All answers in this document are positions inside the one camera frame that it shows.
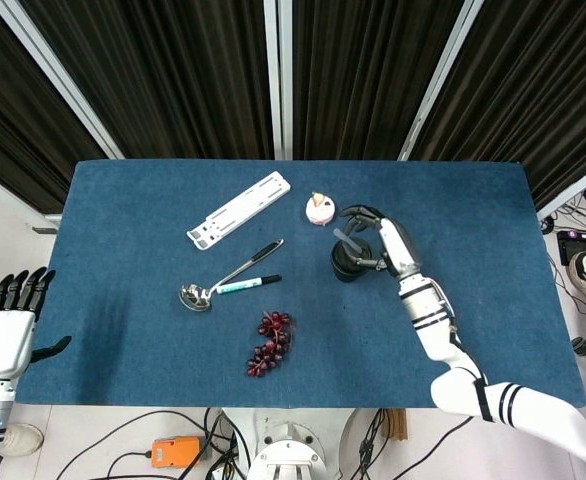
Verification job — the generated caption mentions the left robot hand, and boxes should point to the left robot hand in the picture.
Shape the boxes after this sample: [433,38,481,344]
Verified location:
[0,267,73,382]

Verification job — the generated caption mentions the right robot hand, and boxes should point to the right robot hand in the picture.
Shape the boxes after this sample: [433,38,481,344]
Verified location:
[340,203,423,280]

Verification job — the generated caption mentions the translucent grey straw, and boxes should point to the translucent grey straw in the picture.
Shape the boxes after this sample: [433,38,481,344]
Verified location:
[332,227,360,255]

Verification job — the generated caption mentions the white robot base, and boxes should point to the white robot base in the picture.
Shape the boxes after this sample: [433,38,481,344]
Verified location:
[220,407,369,480]

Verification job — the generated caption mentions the black round container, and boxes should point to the black round container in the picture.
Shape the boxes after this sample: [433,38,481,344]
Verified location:
[329,236,388,284]

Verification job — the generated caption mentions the pink toy cake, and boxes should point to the pink toy cake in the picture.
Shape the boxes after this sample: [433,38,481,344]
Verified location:
[305,192,336,227]

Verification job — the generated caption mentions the beige shoe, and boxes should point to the beige shoe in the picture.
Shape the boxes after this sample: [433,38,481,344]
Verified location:
[0,422,45,457]

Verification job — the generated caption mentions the white marker black cap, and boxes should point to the white marker black cap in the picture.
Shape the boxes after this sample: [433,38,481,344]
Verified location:
[215,273,283,296]

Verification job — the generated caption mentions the white folding laptop stand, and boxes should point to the white folding laptop stand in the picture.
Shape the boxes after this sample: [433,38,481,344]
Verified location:
[186,170,293,250]

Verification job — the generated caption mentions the dark red grape bunch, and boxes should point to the dark red grape bunch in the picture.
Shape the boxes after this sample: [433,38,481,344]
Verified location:
[245,310,295,379]

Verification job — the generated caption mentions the blue table cloth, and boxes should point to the blue table cloth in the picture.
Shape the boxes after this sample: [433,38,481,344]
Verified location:
[13,158,586,409]

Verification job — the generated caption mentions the wooden block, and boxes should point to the wooden block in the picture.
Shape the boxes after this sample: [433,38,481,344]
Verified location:
[388,408,409,441]

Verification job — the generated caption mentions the orange power box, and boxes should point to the orange power box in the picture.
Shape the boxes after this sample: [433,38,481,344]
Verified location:
[150,435,202,470]

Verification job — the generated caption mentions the black cable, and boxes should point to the black cable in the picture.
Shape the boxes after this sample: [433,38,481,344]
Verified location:
[55,409,224,480]

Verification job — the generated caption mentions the white frame post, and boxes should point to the white frame post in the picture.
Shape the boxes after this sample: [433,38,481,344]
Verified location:
[263,0,294,161]
[0,0,125,160]
[397,0,485,162]

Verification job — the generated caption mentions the steel ladle black handle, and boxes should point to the steel ladle black handle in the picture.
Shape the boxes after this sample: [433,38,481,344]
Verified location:
[177,238,285,313]

